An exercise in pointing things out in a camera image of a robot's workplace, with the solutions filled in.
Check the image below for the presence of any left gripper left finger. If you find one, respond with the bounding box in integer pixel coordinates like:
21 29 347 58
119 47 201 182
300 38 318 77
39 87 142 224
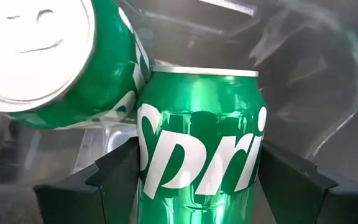
32 136 141 224

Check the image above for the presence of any clear plastic storage bin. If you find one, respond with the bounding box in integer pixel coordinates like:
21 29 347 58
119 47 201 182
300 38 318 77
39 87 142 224
0 0 358 187

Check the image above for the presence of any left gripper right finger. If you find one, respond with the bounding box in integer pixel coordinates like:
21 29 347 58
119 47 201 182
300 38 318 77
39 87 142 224
257 140 339 224

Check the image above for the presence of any green Sprite can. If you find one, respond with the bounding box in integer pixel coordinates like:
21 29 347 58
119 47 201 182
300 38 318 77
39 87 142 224
0 0 152 130
135 65 269 224

